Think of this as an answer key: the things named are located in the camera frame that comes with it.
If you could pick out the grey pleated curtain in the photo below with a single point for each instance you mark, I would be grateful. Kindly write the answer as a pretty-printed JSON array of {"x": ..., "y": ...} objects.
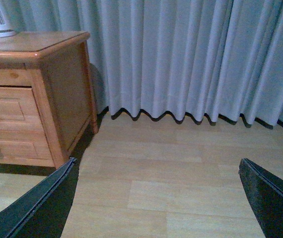
[{"x": 199, "y": 57}]

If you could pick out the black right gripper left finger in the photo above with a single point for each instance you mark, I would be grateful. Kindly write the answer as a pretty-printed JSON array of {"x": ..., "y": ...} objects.
[{"x": 42, "y": 212}]

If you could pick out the wooden nightstand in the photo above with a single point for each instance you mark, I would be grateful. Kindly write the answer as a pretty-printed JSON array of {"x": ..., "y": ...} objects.
[{"x": 55, "y": 65}]

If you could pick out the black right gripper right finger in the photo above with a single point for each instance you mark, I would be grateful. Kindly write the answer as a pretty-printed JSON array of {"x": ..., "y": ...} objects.
[{"x": 264, "y": 192}]

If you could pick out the wooden drawer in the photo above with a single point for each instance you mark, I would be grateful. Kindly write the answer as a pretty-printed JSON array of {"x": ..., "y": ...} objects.
[
  {"x": 25, "y": 148},
  {"x": 18, "y": 110}
]

